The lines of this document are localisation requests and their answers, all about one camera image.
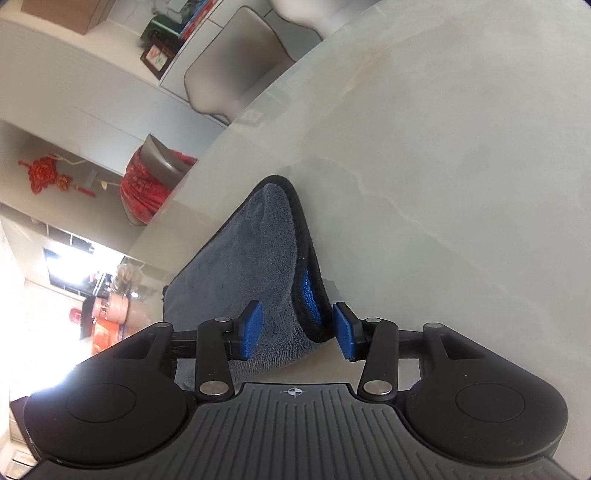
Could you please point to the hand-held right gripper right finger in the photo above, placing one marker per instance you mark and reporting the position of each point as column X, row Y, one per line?
column 344, row 332

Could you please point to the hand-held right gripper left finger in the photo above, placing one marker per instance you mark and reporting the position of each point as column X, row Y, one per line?
column 251, row 330

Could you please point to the grey towel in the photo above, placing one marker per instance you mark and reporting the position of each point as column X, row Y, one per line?
column 258, row 258

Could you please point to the clear snack bag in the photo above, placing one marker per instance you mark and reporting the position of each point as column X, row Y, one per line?
column 128, row 277

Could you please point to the pink round container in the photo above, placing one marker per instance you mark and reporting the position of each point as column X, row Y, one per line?
column 115, row 307

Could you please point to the orange box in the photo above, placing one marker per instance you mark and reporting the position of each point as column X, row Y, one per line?
column 107, row 337

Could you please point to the green framed box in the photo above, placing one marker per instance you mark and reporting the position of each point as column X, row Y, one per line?
column 161, row 30

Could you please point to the stack of books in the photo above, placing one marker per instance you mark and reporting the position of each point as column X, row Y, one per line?
column 196, row 18

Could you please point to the red knot wall ornament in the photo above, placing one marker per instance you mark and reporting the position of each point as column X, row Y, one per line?
column 44, row 173

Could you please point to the dark picture frame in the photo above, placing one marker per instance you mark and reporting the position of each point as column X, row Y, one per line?
column 158, row 57

